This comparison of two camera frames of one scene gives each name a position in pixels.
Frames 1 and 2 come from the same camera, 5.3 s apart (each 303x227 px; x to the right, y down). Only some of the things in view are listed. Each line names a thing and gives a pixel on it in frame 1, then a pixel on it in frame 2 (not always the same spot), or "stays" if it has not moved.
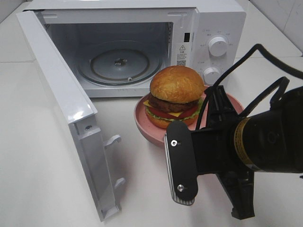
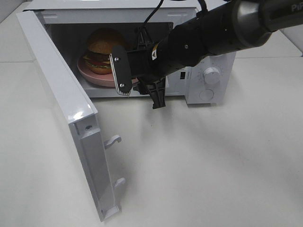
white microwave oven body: (115, 48) stays
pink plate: (235, 106) -> (101, 80)
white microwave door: (78, 109) stays
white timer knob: (211, 75) stays
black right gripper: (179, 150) -> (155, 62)
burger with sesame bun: (175, 92) -> (100, 43)
